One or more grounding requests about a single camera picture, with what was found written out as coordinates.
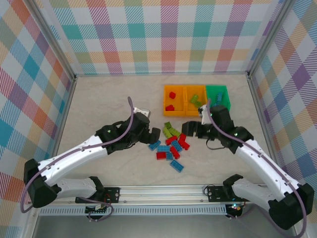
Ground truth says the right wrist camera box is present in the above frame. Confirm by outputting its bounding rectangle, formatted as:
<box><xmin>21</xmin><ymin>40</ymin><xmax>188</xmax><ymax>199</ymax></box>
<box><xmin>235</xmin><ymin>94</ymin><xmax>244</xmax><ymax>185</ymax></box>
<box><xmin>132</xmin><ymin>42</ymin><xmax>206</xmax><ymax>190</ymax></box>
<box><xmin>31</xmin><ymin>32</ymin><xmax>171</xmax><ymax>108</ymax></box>
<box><xmin>199</xmin><ymin>104</ymin><xmax>211</xmax><ymax>125</ymax></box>

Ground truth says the slotted grey cable duct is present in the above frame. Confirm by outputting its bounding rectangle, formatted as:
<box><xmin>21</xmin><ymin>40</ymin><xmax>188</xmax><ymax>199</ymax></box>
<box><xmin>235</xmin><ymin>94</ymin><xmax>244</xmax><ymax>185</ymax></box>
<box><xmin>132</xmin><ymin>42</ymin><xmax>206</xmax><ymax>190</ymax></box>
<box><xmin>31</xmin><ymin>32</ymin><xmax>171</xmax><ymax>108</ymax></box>
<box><xmin>39</xmin><ymin>205</ymin><xmax>227</xmax><ymax>216</ymax></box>

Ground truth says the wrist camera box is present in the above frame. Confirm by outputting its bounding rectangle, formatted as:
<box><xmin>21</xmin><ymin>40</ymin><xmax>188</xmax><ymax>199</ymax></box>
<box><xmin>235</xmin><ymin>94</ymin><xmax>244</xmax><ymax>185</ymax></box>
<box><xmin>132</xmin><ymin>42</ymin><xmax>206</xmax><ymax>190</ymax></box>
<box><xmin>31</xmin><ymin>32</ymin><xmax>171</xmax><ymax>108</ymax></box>
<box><xmin>199</xmin><ymin>104</ymin><xmax>211</xmax><ymax>125</ymax></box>
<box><xmin>133</xmin><ymin>106</ymin><xmax>152</xmax><ymax>119</ymax></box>

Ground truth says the aluminium side rail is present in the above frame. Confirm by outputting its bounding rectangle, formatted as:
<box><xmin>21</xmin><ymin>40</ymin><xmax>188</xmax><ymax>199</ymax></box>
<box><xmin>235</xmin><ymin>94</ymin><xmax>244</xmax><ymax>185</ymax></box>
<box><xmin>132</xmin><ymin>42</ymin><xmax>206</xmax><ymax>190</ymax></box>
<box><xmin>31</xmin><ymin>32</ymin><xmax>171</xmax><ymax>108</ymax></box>
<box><xmin>247</xmin><ymin>73</ymin><xmax>285</xmax><ymax>183</ymax></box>
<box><xmin>43</xmin><ymin>76</ymin><xmax>77</xmax><ymax>186</ymax></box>

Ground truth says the aluminium back rail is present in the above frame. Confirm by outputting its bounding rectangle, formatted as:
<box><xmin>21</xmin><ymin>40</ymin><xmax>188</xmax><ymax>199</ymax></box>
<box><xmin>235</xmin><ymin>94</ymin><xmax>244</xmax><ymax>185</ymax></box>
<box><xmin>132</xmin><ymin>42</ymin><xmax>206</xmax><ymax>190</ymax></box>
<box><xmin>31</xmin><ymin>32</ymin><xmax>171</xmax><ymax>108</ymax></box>
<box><xmin>74</xmin><ymin>71</ymin><xmax>251</xmax><ymax>78</ymax></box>

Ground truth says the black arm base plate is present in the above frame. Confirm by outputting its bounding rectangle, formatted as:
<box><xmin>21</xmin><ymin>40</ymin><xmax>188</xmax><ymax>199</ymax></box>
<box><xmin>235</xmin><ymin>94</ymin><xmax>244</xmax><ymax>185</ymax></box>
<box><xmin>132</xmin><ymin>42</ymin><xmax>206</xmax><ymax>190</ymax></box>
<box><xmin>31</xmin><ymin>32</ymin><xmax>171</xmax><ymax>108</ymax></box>
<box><xmin>207</xmin><ymin>185</ymin><xmax>253</xmax><ymax>202</ymax></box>
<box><xmin>75</xmin><ymin>187</ymin><xmax>121</xmax><ymax>204</ymax></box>

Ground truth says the small electronics board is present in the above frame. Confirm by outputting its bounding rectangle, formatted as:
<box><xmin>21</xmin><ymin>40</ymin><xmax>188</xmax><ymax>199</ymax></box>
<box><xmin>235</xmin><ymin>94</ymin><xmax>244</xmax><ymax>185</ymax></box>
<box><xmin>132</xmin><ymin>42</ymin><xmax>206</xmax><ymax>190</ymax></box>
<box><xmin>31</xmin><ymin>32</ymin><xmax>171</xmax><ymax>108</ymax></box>
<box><xmin>85</xmin><ymin>205</ymin><xmax>109</xmax><ymax>215</ymax></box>
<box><xmin>226</xmin><ymin>203</ymin><xmax>245</xmax><ymax>214</ymax></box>

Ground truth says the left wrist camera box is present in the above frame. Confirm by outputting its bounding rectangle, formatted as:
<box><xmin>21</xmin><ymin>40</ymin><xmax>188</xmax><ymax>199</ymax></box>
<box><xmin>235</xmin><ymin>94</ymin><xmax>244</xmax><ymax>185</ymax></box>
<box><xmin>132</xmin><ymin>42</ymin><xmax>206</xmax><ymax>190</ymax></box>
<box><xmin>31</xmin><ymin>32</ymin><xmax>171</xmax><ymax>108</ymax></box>
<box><xmin>133</xmin><ymin>106</ymin><xmax>152</xmax><ymax>119</ymax></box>

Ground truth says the aluminium frame post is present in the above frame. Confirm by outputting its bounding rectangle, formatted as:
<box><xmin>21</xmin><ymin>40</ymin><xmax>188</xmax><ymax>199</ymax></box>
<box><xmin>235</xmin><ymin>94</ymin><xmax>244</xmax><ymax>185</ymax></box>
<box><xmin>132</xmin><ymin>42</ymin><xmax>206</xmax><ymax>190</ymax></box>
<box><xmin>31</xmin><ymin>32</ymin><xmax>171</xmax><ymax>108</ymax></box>
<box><xmin>247</xmin><ymin>0</ymin><xmax>297</xmax><ymax>77</ymax></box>
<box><xmin>28</xmin><ymin>0</ymin><xmax>76</xmax><ymax>82</ymax></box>

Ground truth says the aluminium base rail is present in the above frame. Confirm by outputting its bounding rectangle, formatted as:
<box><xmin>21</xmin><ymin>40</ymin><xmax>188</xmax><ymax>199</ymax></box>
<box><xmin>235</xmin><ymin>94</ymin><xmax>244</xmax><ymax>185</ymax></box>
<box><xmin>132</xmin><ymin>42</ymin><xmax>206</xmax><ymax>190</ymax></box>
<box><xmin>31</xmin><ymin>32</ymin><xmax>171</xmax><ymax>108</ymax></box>
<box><xmin>27</xmin><ymin>183</ymin><xmax>302</xmax><ymax>205</ymax></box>

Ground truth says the orange plastic bin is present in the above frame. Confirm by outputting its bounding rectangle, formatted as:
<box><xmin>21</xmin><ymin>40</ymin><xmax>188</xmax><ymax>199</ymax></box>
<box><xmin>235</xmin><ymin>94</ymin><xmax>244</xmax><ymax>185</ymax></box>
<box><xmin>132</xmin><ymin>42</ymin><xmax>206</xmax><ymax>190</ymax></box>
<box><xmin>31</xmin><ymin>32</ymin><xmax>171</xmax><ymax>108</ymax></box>
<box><xmin>184</xmin><ymin>85</ymin><xmax>209</xmax><ymax>117</ymax></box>
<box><xmin>163</xmin><ymin>85</ymin><xmax>187</xmax><ymax>117</ymax></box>

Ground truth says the green plastic bin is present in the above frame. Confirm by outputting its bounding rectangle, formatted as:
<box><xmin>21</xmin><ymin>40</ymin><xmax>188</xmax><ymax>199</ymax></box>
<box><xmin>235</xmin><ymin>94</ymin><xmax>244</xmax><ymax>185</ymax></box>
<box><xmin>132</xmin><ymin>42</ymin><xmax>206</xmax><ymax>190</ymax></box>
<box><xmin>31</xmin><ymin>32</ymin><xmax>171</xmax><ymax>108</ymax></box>
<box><xmin>206</xmin><ymin>85</ymin><xmax>232</xmax><ymax>112</ymax></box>

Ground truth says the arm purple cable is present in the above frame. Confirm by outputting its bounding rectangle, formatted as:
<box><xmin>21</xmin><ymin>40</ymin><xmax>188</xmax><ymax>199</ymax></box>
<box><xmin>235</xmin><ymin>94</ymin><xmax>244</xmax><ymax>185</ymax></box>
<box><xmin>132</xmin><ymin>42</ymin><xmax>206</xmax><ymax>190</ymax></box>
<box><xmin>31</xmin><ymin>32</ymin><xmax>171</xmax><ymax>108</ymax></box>
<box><xmin>207</xmin><ymin>99</ymin><xmax>308</xmax><ymax>236</ymax></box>
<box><xmin>20</xmin><ymin>96</ymin><xmax>137</xmax><ymax>222</ymax></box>

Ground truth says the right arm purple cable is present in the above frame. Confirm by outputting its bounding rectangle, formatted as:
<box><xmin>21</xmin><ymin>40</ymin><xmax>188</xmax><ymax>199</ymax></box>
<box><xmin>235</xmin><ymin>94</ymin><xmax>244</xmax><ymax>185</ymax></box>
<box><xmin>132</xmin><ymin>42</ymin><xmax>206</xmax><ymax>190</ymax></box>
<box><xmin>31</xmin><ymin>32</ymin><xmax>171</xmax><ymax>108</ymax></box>
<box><xmin>207</xmin><ymin>99</ymin><xmax>308</xmax><ymax>236</ymax></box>

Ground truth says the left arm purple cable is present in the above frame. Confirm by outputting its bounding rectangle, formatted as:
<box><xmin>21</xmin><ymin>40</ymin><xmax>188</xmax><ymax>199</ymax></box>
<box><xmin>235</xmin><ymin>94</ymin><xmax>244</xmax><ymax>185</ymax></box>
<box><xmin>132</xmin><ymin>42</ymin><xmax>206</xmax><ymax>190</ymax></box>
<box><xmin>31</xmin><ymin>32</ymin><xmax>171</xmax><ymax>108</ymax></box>
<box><xmin>20</xmin><ymin>96</ymin><xmax>137</xmax><ymax>222</ymax></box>

